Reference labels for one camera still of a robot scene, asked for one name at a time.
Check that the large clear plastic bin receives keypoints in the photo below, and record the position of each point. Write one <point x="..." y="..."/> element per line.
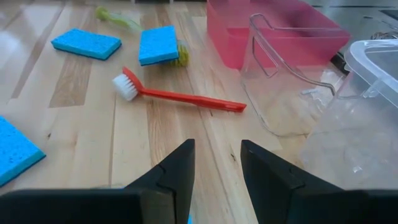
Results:
<point x="367" y="124"/>

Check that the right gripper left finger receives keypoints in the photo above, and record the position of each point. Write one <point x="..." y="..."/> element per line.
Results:
<point x="93" y="205"/>

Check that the red translucent plastic bin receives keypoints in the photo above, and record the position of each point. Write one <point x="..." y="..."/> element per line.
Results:
<point x="236" y="43"/>

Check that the red dish brush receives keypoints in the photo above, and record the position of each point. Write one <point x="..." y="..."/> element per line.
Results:
<point x="186" y="98"/>

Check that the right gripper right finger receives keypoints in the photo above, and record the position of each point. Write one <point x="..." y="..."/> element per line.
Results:
<point x="295" y="202"/>

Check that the narrow clear plastic bin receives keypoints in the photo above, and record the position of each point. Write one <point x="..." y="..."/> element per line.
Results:
<point x="295" y="102"/>

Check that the blue cellulose sponge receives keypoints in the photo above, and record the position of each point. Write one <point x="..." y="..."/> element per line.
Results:
<point x="15" y="152"/>
<point x="158" y="45"/>
<point x="86" y="43"/>

